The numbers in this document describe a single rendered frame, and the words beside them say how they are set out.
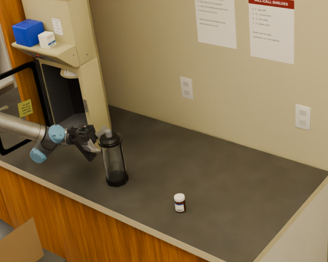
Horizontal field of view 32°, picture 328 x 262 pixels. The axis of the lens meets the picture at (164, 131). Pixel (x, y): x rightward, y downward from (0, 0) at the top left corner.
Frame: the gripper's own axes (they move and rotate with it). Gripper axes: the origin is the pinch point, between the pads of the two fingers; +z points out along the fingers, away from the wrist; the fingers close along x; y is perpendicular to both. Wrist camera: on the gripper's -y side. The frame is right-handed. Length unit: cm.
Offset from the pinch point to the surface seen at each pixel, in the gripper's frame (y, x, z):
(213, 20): 37, 49, 37
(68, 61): 33.6, 13.2, -19.6
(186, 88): 1, 53, 15
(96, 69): 22.8, 27.4, -16.8
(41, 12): 53, 23, -35
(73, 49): 37.8, 16.8, -18.3
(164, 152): -20.8, 27.5, 10.0
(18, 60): 30, 22, -56
